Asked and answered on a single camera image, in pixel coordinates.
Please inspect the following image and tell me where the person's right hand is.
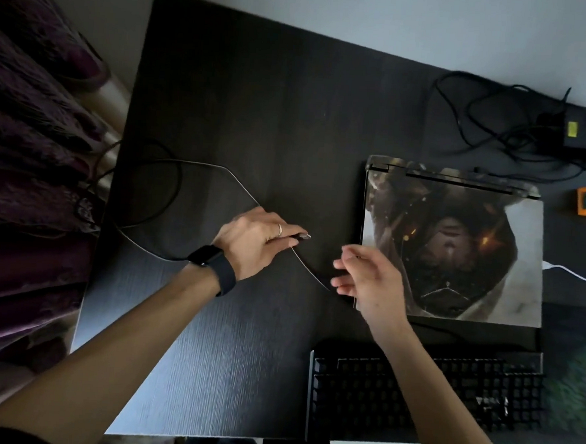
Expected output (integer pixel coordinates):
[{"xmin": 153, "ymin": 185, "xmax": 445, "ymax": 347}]
[{"xmin": 327, "ymin": 242, "xmax": 414, "ymax": 346}]

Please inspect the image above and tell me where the white braided mouse cable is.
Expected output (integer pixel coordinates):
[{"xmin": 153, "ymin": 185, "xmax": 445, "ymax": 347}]
[{"xmin": 540, "ymin": 260, "xmax": 586, "ymax": 286}]

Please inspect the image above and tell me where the black power adapter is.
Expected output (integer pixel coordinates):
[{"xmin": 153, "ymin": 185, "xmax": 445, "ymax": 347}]
[{"xmin": 534, "ymin": 113, "xmax": 586, "ymax": 157}]

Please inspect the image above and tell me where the black smartwatch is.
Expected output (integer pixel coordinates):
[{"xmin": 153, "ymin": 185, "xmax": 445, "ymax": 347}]
[{"xmin": 184, "ymin": 243, "xmax": 239, "ymax": 298}]

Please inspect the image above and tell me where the person's left hand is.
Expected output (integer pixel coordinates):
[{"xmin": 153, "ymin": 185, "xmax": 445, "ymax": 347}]
[{"xmin": 209, "ymin": 203, "xmax": 313, "ymax": 286}]

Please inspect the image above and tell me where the black green mouse pad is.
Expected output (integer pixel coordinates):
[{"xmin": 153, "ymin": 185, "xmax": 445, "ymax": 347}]
[{"xmin": 532, "ymin": 303, "xmax": 586, "ymax": 439}]

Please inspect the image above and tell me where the black keyboard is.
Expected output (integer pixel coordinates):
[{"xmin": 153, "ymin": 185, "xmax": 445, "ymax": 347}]
[{"xmin": 304, "ymin": 338, "xmax": 547, "ymax": 444}]

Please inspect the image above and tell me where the thin black keyboard cable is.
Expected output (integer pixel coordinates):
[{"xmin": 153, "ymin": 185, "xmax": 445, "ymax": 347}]
[{"xmin": 83, "ymin": 135, "xmax": 367, "ymax": 296}]

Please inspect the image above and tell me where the long black charging cable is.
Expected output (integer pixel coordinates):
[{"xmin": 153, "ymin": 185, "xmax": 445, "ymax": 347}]
[{"xmin": 421, "ymin": 69, "xmax": 586, "ymax": 188}]

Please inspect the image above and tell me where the laptop with printed lid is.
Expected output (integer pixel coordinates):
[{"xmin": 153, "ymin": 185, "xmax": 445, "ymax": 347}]
[{"xmin": 355, "ymin": 154, "xmax": 551, "ymax": 328}]

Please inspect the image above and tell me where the person's right forearm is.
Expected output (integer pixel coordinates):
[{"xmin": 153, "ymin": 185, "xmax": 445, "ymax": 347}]
[{"xmin": 363, "ymin": 323, "xmax": 525, "ymax": 444}]

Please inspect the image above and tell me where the dark wooden desk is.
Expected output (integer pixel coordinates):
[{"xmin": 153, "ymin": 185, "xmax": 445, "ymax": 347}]
[{"xmin": 64, "ymin": 0, "xmax": 586, "ymax": 444}]

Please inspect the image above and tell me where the cream and purple curtain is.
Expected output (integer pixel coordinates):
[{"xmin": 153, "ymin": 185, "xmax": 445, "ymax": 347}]
[{"xmin": 0, "ymin": 0, "xmax": 139, "ymax": 383}]

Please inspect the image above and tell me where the person's left forearm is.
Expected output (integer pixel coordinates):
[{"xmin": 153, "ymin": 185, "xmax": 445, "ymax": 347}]
[{"xmin": 0, "ymin": 256, "xmax": 221, "ymax": 444}]

